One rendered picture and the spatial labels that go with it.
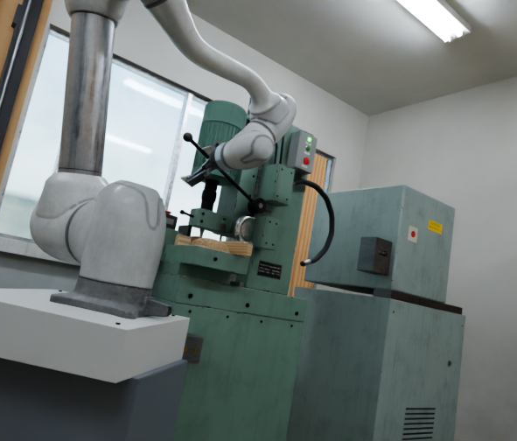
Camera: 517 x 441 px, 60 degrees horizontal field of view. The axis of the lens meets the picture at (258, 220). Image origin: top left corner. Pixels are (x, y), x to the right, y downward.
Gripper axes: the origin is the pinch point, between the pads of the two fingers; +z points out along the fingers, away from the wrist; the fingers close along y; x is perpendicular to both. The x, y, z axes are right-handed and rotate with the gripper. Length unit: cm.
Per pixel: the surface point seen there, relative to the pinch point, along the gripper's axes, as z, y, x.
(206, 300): -8.3, -37.8, -27.8
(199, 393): -8, -64, -44
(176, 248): -1.2, -28.4, -11.3
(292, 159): -0.3, 31.9, -32.3
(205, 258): -15.3, -28.7, -15.6
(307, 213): 134, 98, -145
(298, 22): 93, 177, -30
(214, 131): 8.6, 20.1, -1.2
